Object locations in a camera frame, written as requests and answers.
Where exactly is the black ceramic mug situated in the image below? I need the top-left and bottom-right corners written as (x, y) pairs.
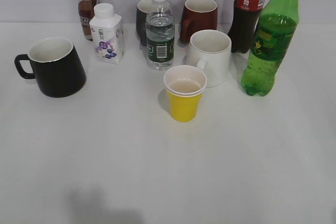
top-left (14, 37), bottom-right (87, 98)

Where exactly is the green soda bottle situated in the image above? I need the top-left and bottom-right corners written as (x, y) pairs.
top-left (240, 0), bottom-right (299, 97)

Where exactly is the white ceramic mug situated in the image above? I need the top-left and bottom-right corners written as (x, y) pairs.
top-left (185, 29), bottom-right (232, 88)

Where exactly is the dark red mug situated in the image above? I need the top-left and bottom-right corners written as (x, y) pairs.
top-left (180, 0), bottom-right (218, 43)

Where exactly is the dark grey mug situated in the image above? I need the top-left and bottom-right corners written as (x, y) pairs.
top-left (136, 0), bottom-right (152, 46)

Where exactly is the yellow paper cup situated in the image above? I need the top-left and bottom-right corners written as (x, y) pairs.
top-left (163, 65), bottom-right (207, 122)

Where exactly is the clear water bottle green label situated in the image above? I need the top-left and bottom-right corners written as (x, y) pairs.
top-left (145, 0), bottom-right (175, 71)

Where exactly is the white blueberry yogurt carton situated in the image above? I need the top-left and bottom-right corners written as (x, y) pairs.
top-left (89, 3), bottom-right (125, 64)

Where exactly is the brown coffee drink bottle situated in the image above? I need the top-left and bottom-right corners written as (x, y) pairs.
top-left (78, 0), bottom-right (97, 40)

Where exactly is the cola bottle red label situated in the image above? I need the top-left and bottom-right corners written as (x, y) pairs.
top-left (228, 0), bottom-right (265, 53)

